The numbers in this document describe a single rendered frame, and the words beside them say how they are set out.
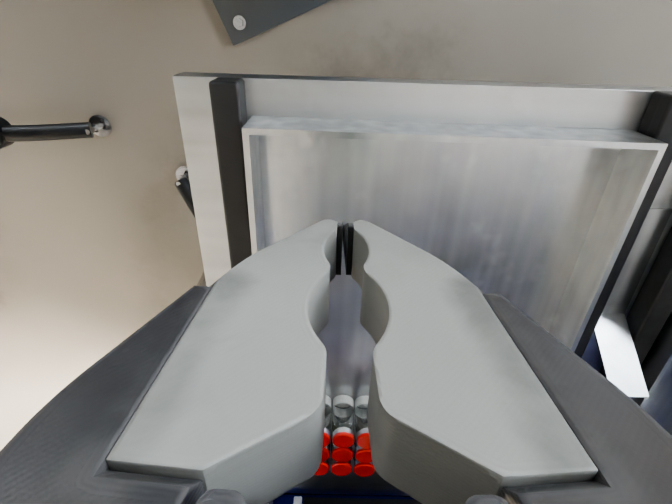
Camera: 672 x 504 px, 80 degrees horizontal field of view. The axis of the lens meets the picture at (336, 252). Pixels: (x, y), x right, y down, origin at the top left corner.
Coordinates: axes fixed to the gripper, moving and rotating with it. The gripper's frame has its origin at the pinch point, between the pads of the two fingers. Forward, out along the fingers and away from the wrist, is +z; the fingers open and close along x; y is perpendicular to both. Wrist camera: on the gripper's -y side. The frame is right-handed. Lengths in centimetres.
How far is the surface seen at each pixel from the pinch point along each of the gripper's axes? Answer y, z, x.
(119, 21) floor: -3, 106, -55
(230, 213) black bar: 7.0, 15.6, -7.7
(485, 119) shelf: 0.4, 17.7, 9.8
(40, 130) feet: 22, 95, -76
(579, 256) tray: 10.7, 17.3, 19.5
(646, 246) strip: 9.7, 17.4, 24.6
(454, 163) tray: 3.4, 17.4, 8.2
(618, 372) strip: 19.4, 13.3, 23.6
